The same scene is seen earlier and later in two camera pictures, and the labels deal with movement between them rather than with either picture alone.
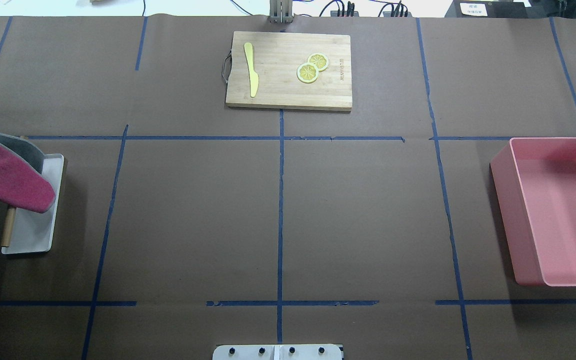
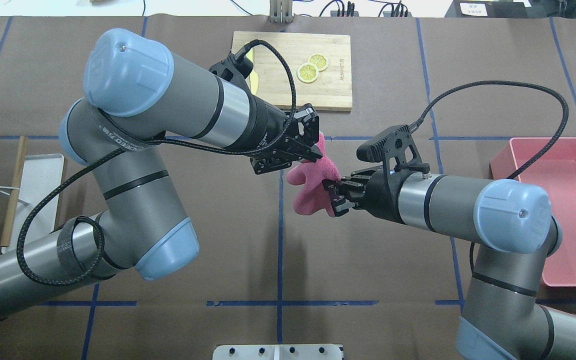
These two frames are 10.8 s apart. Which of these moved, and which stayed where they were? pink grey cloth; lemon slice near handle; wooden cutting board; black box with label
Moved: pink grey cloth
Stayed: lemon slice near handle; black box with label; wooden cutting board
